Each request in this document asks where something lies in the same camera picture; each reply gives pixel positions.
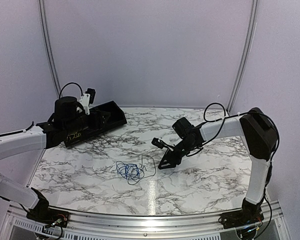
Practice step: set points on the aluminium front rail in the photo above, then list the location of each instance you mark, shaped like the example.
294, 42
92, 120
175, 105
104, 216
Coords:
98, 226

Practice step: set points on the left aluminium frame post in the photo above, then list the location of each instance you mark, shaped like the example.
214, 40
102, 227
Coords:
48, 47

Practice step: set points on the right aluminium frame post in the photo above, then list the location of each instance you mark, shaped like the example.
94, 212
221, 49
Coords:
251, 29

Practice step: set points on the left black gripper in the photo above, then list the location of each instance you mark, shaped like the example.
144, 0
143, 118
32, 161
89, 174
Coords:
97, 123

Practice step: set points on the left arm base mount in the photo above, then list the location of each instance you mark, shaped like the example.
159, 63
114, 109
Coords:
51, 217

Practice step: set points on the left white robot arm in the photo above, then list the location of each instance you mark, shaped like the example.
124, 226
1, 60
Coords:
14, 143

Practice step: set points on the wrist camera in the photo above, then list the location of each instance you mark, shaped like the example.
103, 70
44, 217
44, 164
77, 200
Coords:
85, 100
161, 144

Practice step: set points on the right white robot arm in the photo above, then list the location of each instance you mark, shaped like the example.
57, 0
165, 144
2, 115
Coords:
260, 135

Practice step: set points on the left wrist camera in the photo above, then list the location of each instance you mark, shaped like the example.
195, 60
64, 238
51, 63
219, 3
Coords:
85, 100

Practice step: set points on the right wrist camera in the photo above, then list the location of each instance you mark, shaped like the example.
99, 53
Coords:
161, 144

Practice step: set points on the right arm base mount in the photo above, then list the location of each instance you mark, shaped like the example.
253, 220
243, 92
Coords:
238, 218

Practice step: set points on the black three-compartment bin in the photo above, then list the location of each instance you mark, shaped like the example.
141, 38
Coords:
117, 119

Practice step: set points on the aluminium frame post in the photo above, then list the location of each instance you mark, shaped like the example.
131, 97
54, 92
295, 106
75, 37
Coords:
48, 47
251, 29

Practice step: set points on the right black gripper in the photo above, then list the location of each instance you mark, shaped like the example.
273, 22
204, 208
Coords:
170, 159

